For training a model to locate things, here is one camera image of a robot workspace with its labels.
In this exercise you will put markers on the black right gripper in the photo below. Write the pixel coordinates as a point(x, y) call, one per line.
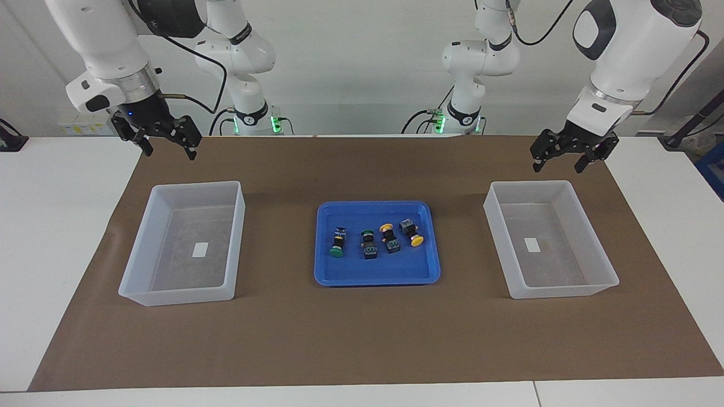
point(148, 116)

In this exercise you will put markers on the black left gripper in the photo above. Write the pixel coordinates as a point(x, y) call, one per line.
point(580, 140)

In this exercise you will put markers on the yellow push button switch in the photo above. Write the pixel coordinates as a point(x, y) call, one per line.
point(410, 230)
point(390, 240)

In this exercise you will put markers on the green push button switch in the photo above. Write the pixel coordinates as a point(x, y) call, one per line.
point(369, 246)
point(337, 244)

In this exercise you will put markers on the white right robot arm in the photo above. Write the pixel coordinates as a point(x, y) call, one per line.
point(107, 39)

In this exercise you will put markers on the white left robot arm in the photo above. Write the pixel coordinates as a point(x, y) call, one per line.
point(628, 51)

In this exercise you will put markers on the white cardboard box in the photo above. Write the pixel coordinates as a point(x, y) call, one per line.
point(73, 127)

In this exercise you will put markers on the white paper label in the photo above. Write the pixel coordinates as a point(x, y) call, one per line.
point(531, 245)
point(200, 250)

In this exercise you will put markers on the translucent white plastic box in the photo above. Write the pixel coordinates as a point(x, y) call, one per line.
point(186, 271)
point(554, 271)

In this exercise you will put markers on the black stand pole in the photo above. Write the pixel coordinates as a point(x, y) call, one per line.
point(693, 121)

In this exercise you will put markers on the blue plastic crate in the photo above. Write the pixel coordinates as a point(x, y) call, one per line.
point(714, 169)

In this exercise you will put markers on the black flat device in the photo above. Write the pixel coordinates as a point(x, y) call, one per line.
point(11, 141)

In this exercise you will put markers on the blue plastic tray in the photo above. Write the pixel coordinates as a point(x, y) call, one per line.
point(350, 271)

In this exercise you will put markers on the brown table mat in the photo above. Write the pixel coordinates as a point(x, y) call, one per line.
point(362, 339)

